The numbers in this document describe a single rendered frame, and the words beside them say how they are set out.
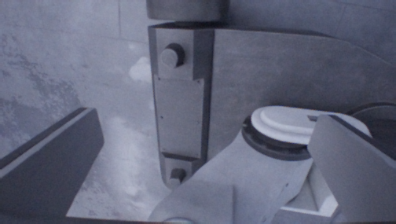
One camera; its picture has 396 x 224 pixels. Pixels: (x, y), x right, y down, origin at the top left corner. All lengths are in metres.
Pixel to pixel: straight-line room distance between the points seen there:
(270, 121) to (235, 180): 0.12
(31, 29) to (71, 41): 0.18
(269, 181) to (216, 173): 0.08
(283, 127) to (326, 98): 0.19
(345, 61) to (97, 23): 0.72
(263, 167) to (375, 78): 0.33
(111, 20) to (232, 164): 0.60
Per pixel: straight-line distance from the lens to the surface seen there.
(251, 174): 0.31
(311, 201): 0.50
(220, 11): 0.46
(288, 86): 0.49
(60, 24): 0.89
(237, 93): 0.48
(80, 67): 0.88
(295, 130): 0.36
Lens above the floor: 0.61
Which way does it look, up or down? 59 degrees down
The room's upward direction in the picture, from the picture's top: 156 degrees counter-clockwise
